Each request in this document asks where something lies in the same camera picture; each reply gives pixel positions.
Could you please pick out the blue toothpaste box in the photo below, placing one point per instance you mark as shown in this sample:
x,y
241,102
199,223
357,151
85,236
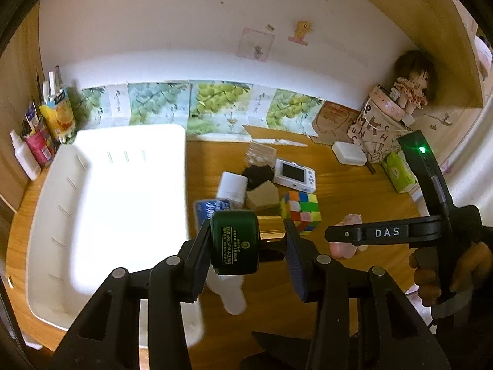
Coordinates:
x,y
204,210

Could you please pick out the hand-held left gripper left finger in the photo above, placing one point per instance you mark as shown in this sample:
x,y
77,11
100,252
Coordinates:
x,y
200,264

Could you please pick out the clear plastic container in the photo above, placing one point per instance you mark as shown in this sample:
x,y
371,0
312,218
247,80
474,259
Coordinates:
x,y
262,156

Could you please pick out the green plum printed sheet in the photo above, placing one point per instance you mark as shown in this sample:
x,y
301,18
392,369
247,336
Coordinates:
x,y
215,104
96,102
289,110
154,102

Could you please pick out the white spray bottle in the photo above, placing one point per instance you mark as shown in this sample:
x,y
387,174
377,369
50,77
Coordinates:
x,y
27,162

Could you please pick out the tall white marker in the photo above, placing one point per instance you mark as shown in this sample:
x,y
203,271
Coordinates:
x,y
54,81

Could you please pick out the letter-printed cloth bag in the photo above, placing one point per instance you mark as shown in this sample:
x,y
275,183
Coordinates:
x,y
371,135

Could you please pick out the white plastic storage bin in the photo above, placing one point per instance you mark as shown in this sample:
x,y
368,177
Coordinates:
x,y
115,208

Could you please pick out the black hexagonal box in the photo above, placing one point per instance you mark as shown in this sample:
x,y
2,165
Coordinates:
x,y
257,175

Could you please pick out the pink round jar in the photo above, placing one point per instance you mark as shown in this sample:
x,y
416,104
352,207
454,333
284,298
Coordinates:
x,y
344,251

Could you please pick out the green tissue pack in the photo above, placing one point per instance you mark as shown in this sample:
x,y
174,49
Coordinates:
x,y
400,171

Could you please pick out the pink square wall note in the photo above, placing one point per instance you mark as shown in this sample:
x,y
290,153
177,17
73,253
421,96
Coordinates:
x,y
256,44

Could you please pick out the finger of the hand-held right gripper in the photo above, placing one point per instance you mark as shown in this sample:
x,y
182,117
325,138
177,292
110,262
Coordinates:
x,y
385,233

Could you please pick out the white cuboid box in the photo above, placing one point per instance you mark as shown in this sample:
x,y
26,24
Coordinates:
x,y
231,187

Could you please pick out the multicolour puzzle cube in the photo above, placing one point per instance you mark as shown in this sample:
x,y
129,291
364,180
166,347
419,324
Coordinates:
x,y
302,210

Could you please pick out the beige house-shaped box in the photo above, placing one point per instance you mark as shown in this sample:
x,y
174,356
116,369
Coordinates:
x,y
262,196

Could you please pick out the green bottle with gold cap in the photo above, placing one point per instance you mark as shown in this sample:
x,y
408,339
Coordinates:
x,y
233,242

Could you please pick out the brown-haired doll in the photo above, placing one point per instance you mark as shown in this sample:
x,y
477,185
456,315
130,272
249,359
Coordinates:
x,y
414,81

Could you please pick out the yellow pouch with tubes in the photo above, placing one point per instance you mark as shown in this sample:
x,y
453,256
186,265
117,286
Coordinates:
x,y
57,117

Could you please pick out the white handheld device with screen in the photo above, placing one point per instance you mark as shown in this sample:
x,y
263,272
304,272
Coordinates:
x,y
292,173

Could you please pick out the short white marker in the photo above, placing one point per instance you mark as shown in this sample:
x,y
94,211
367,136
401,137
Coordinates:
x,y
45,92

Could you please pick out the wooden side panel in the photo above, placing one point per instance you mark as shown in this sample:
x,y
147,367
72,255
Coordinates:
x,y
454,46
19,65

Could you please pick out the white whale-shaped plastic piece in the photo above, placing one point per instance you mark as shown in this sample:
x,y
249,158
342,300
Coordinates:
x,y
231,296

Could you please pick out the white rounded soap box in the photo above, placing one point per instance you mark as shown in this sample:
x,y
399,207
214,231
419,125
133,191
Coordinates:
x,y
348,153

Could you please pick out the brown printed cardboard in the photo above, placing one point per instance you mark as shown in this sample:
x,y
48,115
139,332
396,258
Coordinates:
x,y
335,119

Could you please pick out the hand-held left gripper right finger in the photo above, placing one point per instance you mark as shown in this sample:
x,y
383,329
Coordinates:
x,y
297,271

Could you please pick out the pink can holder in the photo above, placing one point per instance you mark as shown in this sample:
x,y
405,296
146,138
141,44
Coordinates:
x,y
36,148

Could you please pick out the person's right hand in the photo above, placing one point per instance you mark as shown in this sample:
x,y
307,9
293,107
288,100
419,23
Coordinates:
x,y
473,262

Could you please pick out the yellow duck wall sticker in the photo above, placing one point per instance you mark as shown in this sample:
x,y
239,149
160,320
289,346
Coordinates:
x,y
302,31

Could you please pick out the pink dotted box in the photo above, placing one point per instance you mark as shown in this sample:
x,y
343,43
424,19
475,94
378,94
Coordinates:
x,y
387,102

